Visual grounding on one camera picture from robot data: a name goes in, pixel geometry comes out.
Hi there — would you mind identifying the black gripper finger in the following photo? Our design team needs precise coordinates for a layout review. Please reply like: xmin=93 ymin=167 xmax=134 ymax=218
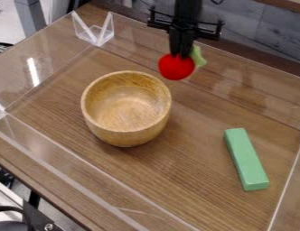
xmin=169 ymin=26 xmax=198 ymax=59

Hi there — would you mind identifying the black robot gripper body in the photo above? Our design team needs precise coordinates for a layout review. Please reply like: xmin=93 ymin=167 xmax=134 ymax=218
xmin=146 ymin=0 xmax=226 ymax=42

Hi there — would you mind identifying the red plush fruit green leaf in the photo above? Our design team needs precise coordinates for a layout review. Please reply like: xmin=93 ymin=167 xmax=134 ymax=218
xmin=158 ymin=45 xmax=206 ymax=80

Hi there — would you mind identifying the round wooden bowl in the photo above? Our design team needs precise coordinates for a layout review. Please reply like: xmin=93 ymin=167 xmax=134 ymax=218
xmin=81 ymin=70 xmax=171 ymax=147

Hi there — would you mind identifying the grey pillar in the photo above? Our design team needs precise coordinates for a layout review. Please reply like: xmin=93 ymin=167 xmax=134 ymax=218
xmin=14 ymin=0 xmax=47 ymax=37

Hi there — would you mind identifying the green rectangular block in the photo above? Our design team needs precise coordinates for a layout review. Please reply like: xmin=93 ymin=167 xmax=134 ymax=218
xmin=224 ymin=128 xmax=269 ymax=191

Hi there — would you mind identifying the black metal stand base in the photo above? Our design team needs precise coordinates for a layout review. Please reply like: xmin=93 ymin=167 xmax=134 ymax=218
xmin=0 ymin=191 xmax=66 ymax=231

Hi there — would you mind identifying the clear acrylic corner bracket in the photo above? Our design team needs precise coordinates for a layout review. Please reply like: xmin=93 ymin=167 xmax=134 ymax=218
xmin=71 ymin=11 xmax=115 ymax=47

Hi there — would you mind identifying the clear acrylic tray enclosure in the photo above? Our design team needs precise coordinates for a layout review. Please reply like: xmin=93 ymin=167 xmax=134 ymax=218
xmin=0 ymin=8 xmax=300 ymax=231

